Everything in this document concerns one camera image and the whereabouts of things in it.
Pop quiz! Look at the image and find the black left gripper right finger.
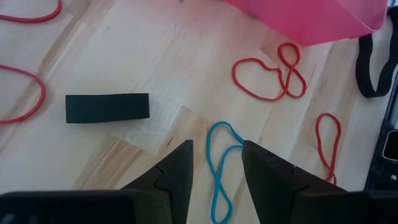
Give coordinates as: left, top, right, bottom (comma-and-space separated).
242, 140, 348, 224

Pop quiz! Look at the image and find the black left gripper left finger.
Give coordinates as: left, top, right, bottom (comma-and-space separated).
121, 139, 194, 224

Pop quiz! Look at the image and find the teal rubber band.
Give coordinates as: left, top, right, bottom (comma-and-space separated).
205, 121, 245, 224

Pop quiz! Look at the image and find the red rubber band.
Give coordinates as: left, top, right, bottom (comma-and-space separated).
0, 0, 63, 24
0, 64, 47, 126
231, 42, 308, 103
315, 112, 343, 186

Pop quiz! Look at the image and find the large black rubber band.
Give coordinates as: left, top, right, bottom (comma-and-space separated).
355, 5, 398, 99

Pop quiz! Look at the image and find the pink translucent plastic bin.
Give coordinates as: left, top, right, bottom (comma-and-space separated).
223, 0, 390, 47

